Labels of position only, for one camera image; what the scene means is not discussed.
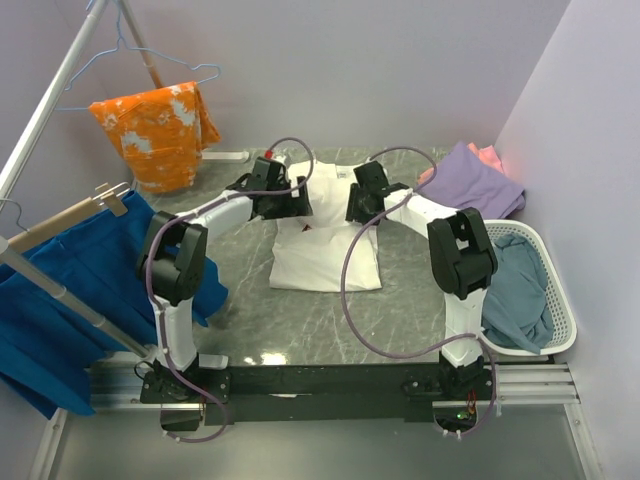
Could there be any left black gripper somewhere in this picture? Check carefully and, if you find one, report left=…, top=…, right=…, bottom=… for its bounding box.
left=262, top=176, right=312, bottom=220

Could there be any white Coca-Cola t-shirt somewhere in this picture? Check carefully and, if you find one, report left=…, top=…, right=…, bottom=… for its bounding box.
left=269, top=161, right=381, bottom=293

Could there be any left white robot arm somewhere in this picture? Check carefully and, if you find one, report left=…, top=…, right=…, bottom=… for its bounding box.
left=137, top=156, right=313, bottom=402

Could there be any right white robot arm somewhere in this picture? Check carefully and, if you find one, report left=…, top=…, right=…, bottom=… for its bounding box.
left=346, top=161, right=498, bottom=399

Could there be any folded purple t-shirt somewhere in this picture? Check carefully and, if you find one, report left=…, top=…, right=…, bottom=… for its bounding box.
left=419, top=142, right=525, bottom=220

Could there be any orange white tie-dye garment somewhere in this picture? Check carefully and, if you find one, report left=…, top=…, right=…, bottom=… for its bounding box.
left=88, top=81, right=221, bottom=194

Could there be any folded pink t-shirt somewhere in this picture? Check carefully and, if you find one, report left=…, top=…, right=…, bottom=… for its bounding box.
left=419, top=142, right=506, bottom=185

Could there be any wooden clip hanger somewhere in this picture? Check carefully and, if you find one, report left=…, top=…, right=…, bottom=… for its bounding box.
left=8, top=182, right=131, bottom=253

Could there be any blue-grey garment in basket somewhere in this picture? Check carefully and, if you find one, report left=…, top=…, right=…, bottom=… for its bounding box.
left=482, top=233, right=554, bottom=355

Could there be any white laundry basket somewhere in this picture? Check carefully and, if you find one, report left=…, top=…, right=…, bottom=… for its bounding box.
left=482, top=220, right=577, bottom=357

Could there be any metal clothes rack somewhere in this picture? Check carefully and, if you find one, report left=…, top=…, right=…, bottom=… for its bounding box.
left=0, top=0, right=251, bottom=359

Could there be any blue hanging garment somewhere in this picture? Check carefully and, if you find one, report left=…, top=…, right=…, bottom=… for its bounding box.
left=0, top=189, right=230, bottom=420

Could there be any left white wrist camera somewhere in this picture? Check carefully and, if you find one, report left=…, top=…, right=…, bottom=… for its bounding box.
left=264, top=149, right=292, bottom=166

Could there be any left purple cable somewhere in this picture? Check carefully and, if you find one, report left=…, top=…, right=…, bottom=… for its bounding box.
left=139, top=137, right=315, bottom=445

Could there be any purple cable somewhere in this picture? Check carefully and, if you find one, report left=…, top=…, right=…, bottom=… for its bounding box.
left=139, top=137, right=315, bottom=445
left=339, top=145, right=501, bottom=441

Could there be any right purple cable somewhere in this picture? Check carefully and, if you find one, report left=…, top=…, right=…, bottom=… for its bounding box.
left=339, top=145, right=501, bottom=441

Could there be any blue wire hanger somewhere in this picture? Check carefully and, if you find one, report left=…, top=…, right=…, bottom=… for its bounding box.
left=53, top=0, right=221, bottom=112

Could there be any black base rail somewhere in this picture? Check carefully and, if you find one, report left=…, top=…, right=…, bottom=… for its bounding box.
left=140, top=361, right=494, bottom=432

